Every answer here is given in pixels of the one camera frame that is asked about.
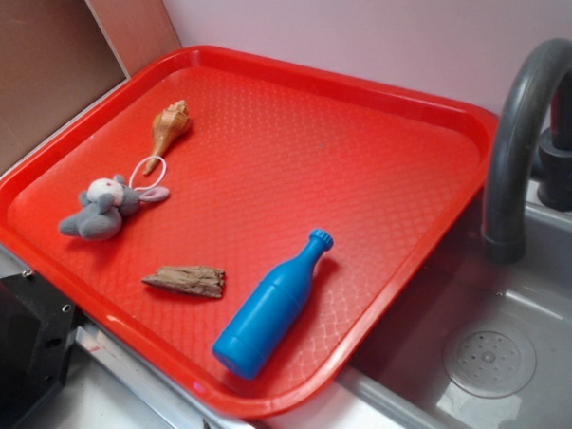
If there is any orange conch seashell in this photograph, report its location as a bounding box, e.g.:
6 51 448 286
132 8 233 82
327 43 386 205
143 100 192 175

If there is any brown cardboard panel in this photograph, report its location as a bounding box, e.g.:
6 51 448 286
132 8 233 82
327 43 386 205
0 0 181 177

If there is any dark faucet handle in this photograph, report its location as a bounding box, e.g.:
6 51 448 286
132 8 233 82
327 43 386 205
534 129 572 212

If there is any sink drain strainer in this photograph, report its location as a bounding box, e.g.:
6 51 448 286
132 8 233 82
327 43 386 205
442 326 537 400

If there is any grey plush animal toy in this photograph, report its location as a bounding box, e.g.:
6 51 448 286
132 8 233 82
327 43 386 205
59 156 170 242

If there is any blue plastic bottle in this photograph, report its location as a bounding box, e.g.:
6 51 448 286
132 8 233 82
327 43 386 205
212 229 334 380

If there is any red plastic tray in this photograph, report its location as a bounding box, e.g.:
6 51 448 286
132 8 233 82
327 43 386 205
0 46 497 419

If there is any grey plastic sink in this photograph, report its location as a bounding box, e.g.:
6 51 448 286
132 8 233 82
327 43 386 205
339 197 572 429

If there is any brown wood piece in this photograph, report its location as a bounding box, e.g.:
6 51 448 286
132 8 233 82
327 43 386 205
140 265 226 299

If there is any grey curved faucet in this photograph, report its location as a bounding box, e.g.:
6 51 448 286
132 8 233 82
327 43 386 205
481 38 572 265

